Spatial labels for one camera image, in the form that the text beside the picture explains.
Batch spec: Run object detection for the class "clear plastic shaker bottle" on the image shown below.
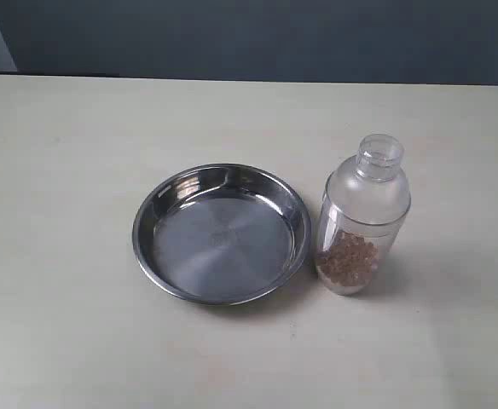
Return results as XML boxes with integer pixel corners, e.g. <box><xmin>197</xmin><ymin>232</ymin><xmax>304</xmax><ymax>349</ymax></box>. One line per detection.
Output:
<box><xmin>314</xmin><ymin>134</ymin><xmax>411</xmax><ymax>296</ymax></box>

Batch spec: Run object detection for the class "round stainless steel plate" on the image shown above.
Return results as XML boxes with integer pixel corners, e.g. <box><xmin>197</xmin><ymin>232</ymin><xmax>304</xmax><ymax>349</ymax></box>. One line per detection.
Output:
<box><xmin>131</xmin><ymin>164</ymin><xmax>312</xmax><ymax>306</ymax></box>

